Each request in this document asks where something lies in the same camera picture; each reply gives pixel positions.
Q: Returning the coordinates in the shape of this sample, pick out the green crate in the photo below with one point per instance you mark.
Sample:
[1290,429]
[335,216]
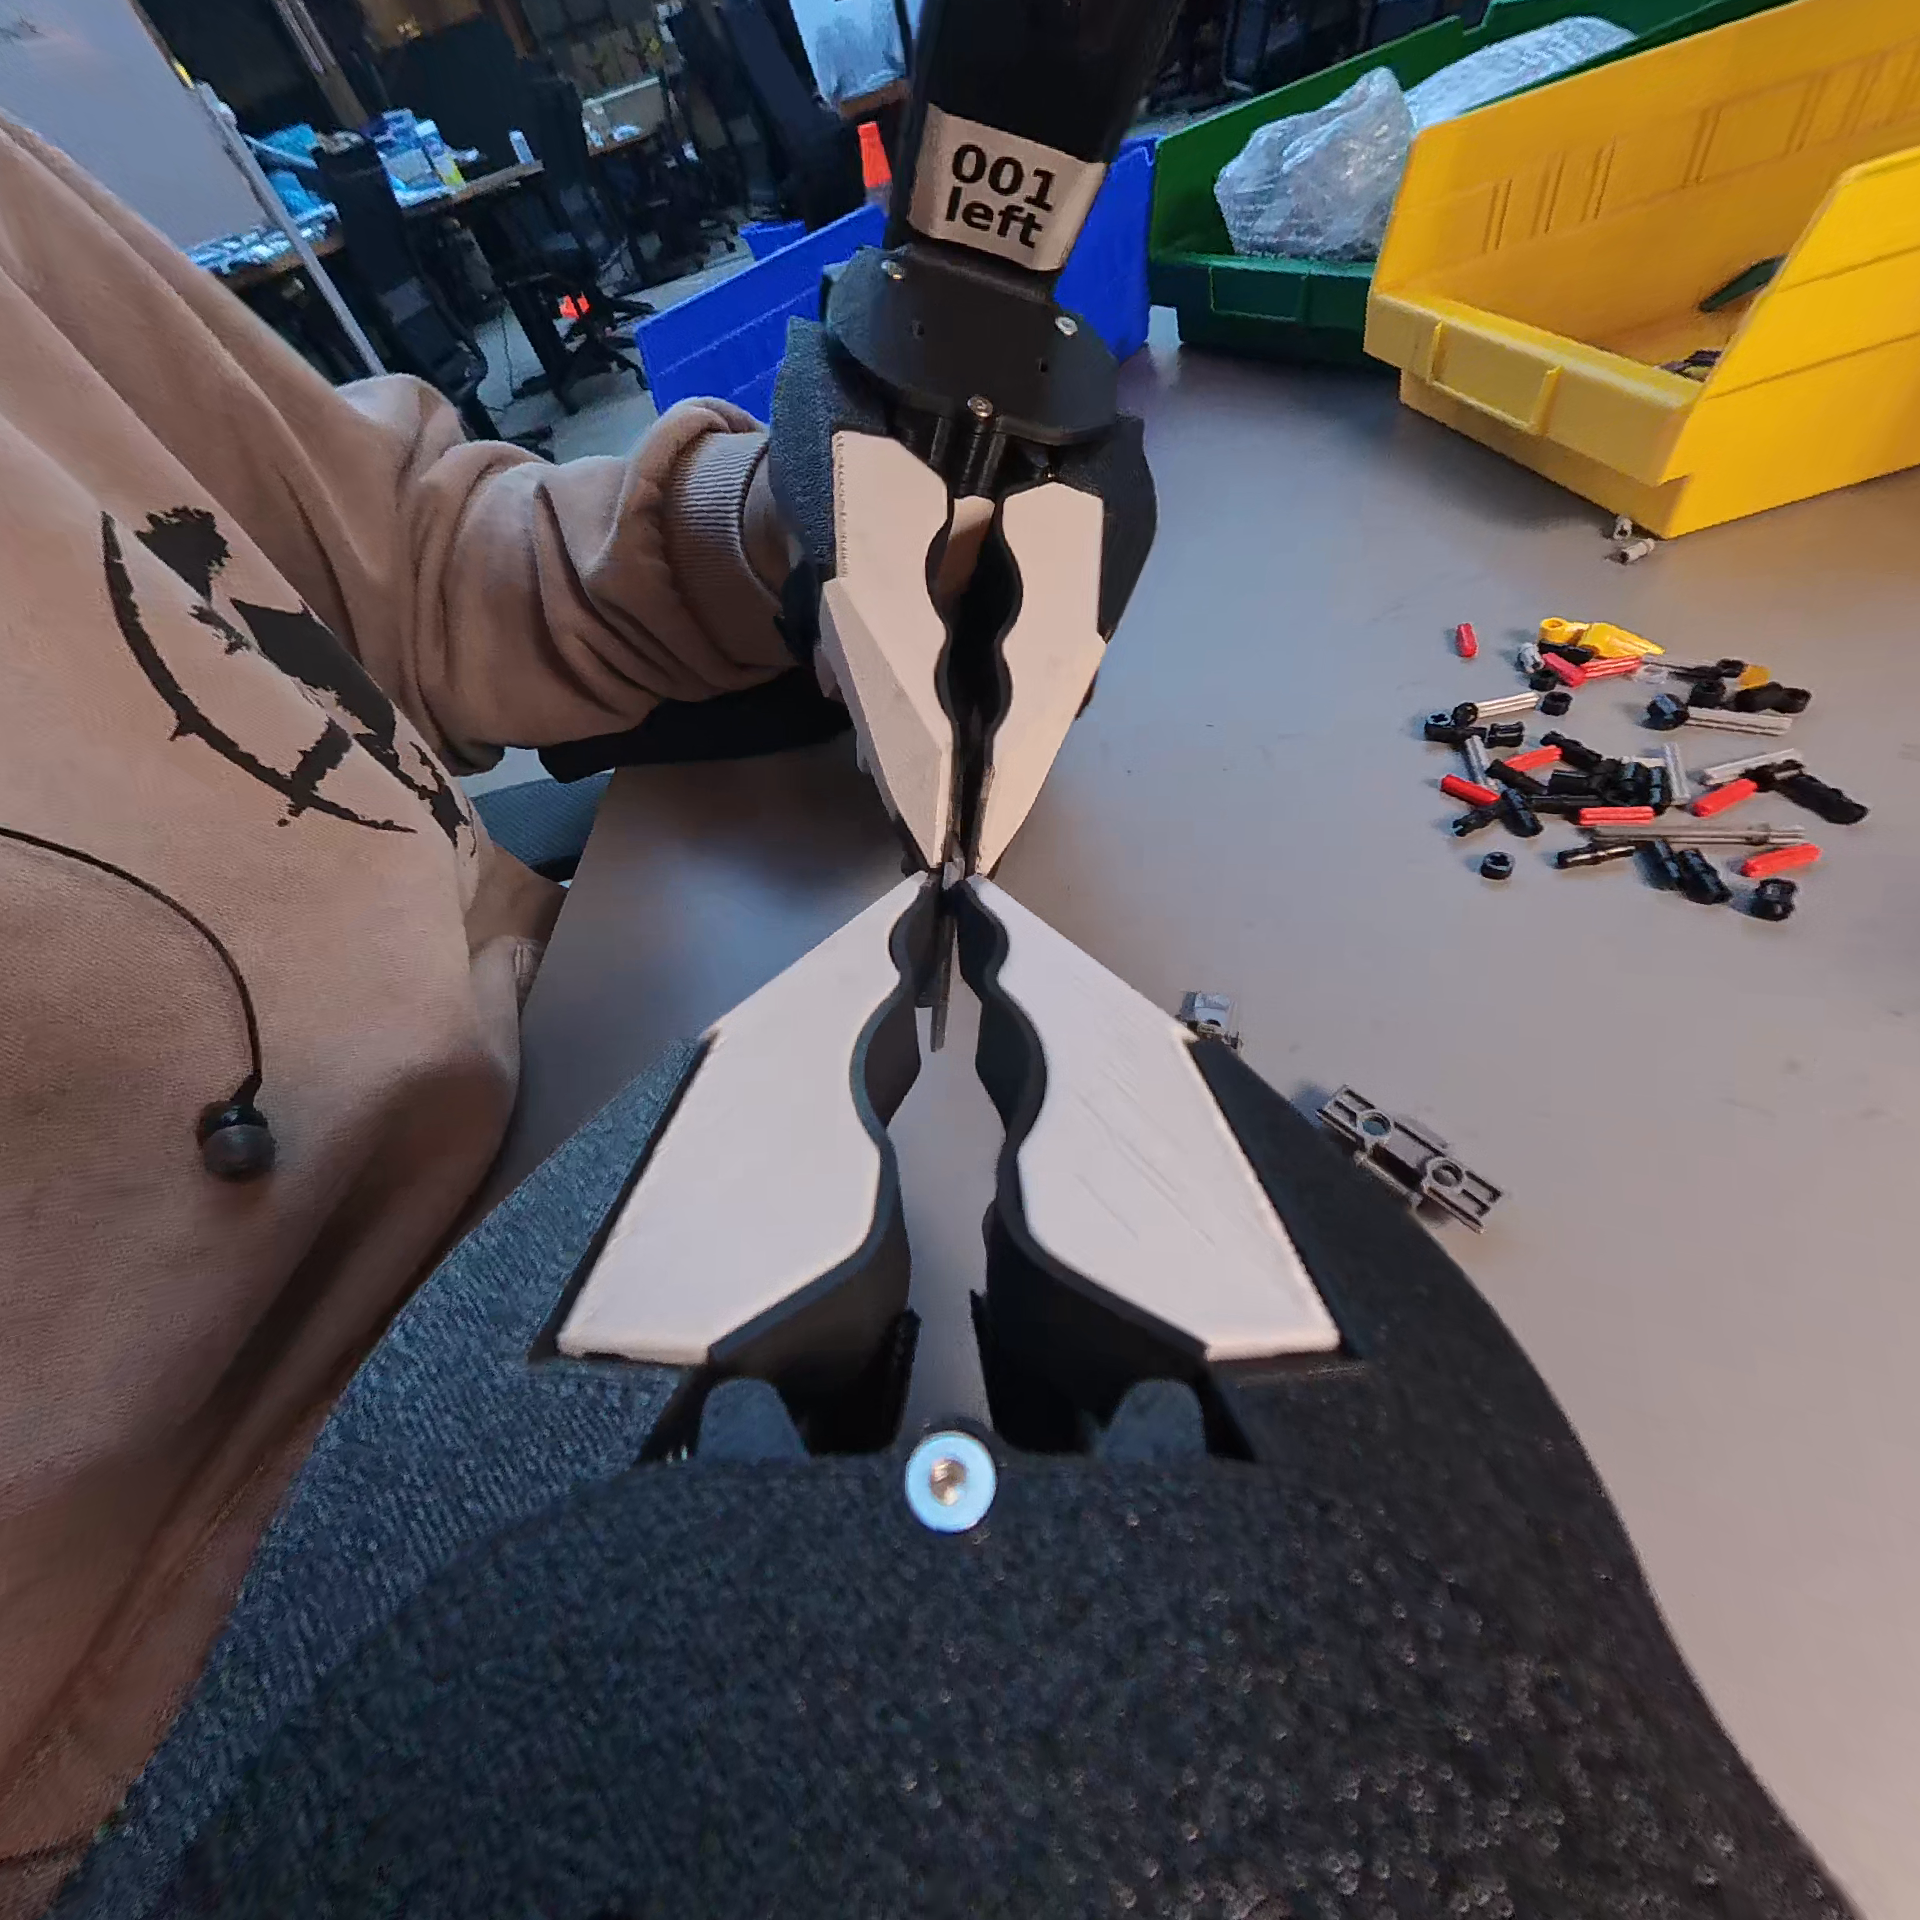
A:
[1200,287]

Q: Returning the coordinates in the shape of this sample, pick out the black chair armrest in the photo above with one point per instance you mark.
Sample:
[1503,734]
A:
[690,737]

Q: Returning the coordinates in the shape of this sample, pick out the cluttered work table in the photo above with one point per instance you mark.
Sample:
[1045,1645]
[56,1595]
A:
[450,182]

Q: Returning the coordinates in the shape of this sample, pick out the grey desk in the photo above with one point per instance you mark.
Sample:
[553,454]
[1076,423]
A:
[1350,975]

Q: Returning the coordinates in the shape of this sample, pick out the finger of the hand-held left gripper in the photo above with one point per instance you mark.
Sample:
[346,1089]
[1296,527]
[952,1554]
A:
[886,631]
[1060,631]

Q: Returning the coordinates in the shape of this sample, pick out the grey chair seat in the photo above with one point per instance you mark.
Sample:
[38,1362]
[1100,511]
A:
[541,824]

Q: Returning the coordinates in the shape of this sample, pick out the whiteboard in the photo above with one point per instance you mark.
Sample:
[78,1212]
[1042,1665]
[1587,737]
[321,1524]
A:
[88,107]

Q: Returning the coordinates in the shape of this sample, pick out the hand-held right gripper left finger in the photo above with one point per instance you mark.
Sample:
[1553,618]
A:
[750,1186]

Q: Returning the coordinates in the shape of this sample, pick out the pile of grey track links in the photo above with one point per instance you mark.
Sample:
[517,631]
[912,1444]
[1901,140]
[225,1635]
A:
[1691,360]

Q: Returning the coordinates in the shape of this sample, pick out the person's left hand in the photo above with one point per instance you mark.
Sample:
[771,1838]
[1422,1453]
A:
[767,516]

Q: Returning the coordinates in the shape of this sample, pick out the person's left forearm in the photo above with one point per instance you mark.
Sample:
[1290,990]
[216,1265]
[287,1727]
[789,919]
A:
[568,556]

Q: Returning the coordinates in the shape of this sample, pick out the clear plastic bag bundle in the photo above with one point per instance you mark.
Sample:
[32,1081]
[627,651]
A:
[1320,165]

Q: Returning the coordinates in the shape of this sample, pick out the grey toy track link pair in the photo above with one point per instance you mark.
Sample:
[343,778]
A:
[1413,1153]

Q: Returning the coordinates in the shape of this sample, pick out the blue plastic bin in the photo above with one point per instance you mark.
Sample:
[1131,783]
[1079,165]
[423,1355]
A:
[718,330]
[1119,255]

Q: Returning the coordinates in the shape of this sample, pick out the pile of small toy pins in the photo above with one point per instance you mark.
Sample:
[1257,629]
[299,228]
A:
[1635,783]

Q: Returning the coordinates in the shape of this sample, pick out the orange traffic cone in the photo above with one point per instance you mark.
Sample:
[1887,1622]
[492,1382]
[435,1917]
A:
[876,157]

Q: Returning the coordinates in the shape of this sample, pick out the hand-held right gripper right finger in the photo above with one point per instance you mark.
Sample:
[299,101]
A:
[1152,1186]

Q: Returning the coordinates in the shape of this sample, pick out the beige printed hoodie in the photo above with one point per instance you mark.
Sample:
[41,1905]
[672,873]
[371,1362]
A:
[180,975]

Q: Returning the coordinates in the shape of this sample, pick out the yellow plastic bin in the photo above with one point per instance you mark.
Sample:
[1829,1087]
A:
[1576,195]

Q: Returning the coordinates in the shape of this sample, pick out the teal brick separator tool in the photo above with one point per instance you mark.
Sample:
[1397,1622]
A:
[1740,287]

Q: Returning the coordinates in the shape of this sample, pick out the small grey toy pins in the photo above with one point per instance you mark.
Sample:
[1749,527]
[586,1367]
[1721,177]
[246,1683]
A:
[1635,545]

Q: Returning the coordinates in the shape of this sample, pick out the black office chair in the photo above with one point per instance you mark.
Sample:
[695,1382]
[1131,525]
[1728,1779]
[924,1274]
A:
[396,287]

